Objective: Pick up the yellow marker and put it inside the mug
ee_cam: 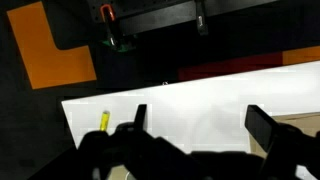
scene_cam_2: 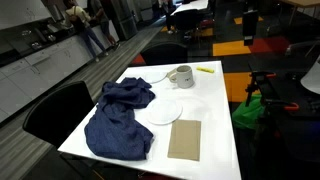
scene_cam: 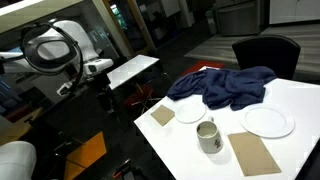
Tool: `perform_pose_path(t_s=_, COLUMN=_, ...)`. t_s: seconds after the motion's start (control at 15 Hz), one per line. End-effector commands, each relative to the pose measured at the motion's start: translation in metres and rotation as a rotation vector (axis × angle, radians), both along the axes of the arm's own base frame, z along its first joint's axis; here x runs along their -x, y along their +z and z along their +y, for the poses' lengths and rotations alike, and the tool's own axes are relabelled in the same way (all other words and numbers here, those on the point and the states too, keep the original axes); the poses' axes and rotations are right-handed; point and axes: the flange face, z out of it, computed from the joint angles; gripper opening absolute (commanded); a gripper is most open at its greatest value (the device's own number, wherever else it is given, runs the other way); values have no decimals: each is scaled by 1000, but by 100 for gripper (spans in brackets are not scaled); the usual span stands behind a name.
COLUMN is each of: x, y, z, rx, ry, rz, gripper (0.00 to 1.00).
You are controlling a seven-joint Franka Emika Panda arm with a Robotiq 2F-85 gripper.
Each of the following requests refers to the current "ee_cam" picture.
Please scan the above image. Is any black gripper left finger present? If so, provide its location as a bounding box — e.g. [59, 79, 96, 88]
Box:
[133, 103, 148, 132]

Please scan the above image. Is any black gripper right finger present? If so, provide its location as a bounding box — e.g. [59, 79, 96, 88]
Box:
[244, 104, 282, 154]

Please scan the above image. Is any yellow marker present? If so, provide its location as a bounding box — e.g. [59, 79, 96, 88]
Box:
[98, 110, 111, 133]

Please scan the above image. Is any small brown paper sheet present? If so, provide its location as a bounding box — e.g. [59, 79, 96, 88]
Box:
[269, 112, 320, 158]

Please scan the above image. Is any red floor mat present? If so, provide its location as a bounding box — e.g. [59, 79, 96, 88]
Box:
[177, 52, 285, 82]

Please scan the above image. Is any green plastic clip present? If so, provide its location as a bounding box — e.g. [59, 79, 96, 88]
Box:
[101, 34, 136, 54]

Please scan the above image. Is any black clamp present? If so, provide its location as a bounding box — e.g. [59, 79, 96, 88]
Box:
[194, 0, 210, 36]

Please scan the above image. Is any orange L-shaped floor marking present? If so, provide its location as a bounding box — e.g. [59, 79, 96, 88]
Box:
[6, 0, 98, 90]

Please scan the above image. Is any black equipment frame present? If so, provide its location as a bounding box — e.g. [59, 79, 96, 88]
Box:
[87, 0, 278, 36]

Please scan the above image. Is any orange handled clamp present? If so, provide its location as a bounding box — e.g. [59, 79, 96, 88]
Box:
[99, 3, 118, 48]

